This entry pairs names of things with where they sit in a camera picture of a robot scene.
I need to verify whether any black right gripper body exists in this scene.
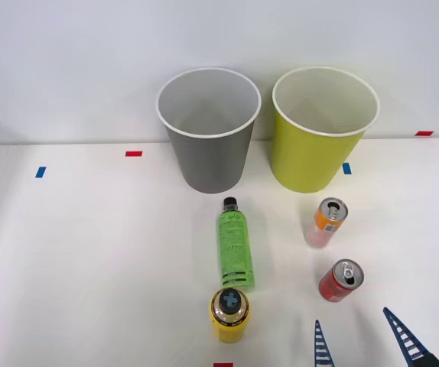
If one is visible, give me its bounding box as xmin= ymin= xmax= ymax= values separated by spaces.
xmin=414 ymin=353 xmax=439 ymax=367

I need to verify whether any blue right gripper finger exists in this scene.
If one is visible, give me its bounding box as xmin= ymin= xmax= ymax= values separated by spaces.
xmin=313 ymin=319 xmax=336 ymax=367
xmin=382 ymin=307 xmax=434 ymax=367

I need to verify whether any red drink can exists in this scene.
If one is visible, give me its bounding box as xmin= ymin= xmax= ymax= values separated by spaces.
xmin=318 ymin=258 xmax=365 ymax=303

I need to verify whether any yellow bottle blue-cross cap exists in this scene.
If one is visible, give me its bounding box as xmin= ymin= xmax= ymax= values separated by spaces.
xmin=208 ymin=287 xmax=250 ymax=344

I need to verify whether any orange and pink can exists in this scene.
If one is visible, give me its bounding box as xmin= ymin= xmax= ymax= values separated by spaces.
xmin=304 ymin=196 xmax=350 ymax=249

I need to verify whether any green plastic bottle black cap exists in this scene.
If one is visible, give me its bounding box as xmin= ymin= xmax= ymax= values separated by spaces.
xmin=215 ymin=196 xmax=258 ymax=293

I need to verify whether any yellow-green plastic waste bin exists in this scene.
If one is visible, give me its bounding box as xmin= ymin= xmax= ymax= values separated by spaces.
xmin=272 ymin=67 xmax=381 ymax=193

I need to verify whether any grey plastic waste bin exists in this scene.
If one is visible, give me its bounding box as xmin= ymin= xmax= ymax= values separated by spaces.
xmin=155 ymin=67 xmax=262 ymax=195

